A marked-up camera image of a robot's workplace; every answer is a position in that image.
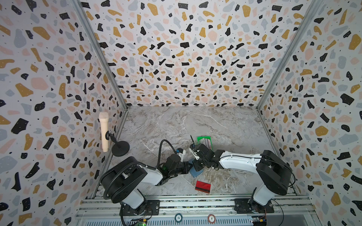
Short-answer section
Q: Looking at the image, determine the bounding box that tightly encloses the red round sticker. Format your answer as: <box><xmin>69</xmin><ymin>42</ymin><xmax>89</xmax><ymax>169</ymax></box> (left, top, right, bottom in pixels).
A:
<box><xmin>207</xmin><ymin>214</ymin><xmax>216</xmax><ymax>224</ymax></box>

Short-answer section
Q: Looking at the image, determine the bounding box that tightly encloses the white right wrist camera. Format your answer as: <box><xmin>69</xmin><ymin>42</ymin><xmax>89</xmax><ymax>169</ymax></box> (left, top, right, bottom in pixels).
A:
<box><xmin>189</xmin><ymin>144</ymin><xmax>199</xmax><ymax>160</ymax></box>

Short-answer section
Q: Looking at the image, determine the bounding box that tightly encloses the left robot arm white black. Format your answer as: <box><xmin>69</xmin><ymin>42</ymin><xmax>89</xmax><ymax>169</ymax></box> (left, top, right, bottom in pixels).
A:
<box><xmin>100</xmin><ymin>154</ymin><xmax>192</xmax><ymax>212</ymax></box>

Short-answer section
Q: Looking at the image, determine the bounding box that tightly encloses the stack of cards in tray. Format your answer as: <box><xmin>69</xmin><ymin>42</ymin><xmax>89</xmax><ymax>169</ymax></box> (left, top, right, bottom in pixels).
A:
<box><xmin>205</xmin><ymin>139</ymin><xmax>212</xmax><ymax>149</ymax></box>

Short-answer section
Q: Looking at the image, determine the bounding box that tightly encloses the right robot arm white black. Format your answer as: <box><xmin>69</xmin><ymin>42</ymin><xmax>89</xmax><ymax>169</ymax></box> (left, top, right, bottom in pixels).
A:
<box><xmin>189</xmin><ymin>144</ymin><xmax>295</xmax><ymax>213</ymax></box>

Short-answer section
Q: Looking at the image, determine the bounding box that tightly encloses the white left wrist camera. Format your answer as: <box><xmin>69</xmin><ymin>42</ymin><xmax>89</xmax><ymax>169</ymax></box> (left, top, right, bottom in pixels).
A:
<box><xmin>176</xmin><ymin>148</ymin><xmax>186</xmax><ymax>162</ymax></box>

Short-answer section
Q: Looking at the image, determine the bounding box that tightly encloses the green round sticker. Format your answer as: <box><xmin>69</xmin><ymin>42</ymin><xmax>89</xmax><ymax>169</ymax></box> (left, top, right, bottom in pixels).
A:
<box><xmin>174</xmin><ymin>213</ymin><xmax>183</xmax><ymax>223</ymax></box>

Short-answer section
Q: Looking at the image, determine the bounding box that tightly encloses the blue card holder wallet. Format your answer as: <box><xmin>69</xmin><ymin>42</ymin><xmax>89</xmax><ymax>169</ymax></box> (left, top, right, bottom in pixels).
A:
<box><xmin>189</xmin><ymin>159</ymin><xmax>204</xmax><ymax>178</ymax></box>

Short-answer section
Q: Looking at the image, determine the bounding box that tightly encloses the red card black stripe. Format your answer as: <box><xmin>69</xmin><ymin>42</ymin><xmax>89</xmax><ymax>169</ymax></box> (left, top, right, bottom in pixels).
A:
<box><xmin>195</xmin><ymin>181</ymin><xmax>211</xmax><ymax>194</ymax></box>

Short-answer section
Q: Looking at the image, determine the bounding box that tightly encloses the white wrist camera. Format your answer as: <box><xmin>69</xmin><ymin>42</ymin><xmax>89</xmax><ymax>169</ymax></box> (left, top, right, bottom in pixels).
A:
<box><xmin>176</xmin><ymin>148</ymin><xmax>186</xmax><ymax>162</ymax></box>
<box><xmin>189</xmin><ymin>144</ymin><xmax>199</xmax><ymax>160</ymax></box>

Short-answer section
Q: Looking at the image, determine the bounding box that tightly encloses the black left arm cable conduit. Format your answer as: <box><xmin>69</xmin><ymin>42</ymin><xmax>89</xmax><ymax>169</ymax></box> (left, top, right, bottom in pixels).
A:
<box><xmin>102</xmin><ymin>139</ymin><xmax>179</xmax><ymax>200</ymax></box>

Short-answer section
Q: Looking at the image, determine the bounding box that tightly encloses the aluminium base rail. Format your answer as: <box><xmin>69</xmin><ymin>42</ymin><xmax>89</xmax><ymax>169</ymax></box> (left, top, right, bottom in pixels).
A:
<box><xmin>73</xmin><ymin>195</ymin><xmax>321</xmax><ymax>226</ymax></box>

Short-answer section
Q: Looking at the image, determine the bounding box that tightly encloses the green plastic card tray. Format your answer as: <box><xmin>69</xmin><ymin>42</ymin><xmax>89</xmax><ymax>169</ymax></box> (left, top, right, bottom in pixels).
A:
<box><xmin>197</xmin><ymin>136</ymin><xmax>212</xmax><ymax>145</ymax></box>

